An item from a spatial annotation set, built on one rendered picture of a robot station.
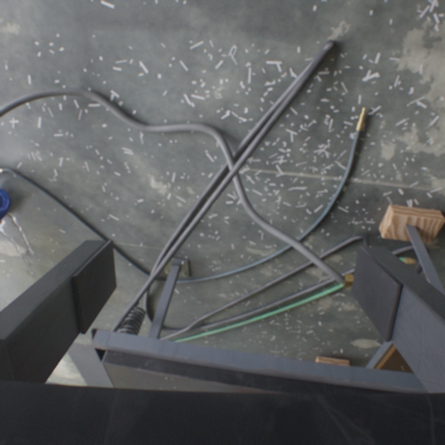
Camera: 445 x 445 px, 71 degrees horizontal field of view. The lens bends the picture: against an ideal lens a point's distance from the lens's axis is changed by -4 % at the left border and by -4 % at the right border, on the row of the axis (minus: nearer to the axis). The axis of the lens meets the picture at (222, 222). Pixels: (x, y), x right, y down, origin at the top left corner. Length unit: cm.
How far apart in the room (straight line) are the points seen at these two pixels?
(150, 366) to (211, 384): 13
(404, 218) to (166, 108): 77
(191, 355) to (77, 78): 78
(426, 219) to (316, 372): 62
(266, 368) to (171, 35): 78
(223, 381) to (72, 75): 86
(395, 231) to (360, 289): 96
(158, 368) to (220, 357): 12
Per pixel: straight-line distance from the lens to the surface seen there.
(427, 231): 116
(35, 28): 106
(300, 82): 84
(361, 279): 17
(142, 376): 74
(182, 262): 131
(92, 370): 88
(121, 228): 128
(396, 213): 109
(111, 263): 17
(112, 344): 73
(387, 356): 123
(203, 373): 70
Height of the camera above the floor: 85
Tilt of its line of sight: 49 degrees down
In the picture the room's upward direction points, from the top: 168 degrees counter-clockwise
